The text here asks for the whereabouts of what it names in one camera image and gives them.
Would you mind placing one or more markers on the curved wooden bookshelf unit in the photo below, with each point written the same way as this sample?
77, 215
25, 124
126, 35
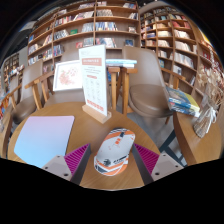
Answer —
173, 36

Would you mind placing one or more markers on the white orange patterned computer mouse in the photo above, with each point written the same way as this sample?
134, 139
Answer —
113, 153

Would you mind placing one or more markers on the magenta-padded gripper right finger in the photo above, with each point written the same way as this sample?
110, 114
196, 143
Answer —
148, 160

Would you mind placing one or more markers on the stack of colourful books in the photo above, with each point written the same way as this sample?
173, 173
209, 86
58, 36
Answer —
183, 101

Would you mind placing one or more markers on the round wooden side table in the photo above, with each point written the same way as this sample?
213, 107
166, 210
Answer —
203, 146
5, 140

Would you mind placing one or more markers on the brown chair with wooden arms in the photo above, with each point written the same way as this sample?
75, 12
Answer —
63, 98
148, 96
28, 86

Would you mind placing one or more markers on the light blue book stack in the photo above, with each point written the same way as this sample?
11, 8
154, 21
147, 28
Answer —
121, 62

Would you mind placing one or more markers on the white framed floral picture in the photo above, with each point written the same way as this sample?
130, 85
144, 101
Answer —
66, 76

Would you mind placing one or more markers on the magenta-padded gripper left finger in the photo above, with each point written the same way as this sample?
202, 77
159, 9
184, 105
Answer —
77, 159

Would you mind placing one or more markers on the pink blue gradient mouse pad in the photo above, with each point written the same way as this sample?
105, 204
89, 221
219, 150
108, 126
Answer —
41, 138

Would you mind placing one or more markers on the small distant bookshelf unit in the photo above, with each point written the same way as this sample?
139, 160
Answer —
10, 66

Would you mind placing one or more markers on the white sign on wooden base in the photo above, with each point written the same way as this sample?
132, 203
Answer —
95, 80

